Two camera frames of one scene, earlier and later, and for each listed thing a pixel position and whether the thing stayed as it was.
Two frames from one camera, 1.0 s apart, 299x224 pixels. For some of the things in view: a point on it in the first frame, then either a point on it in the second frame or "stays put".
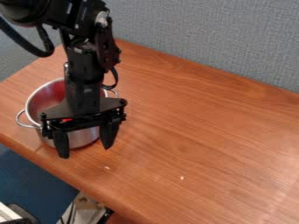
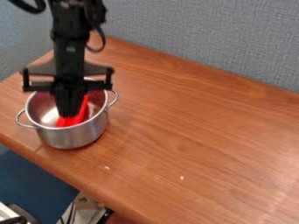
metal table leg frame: x=86 y=211 stays put
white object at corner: x=11 y=212 stays put
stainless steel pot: x=46 y=99 stays put
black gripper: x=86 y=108 to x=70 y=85
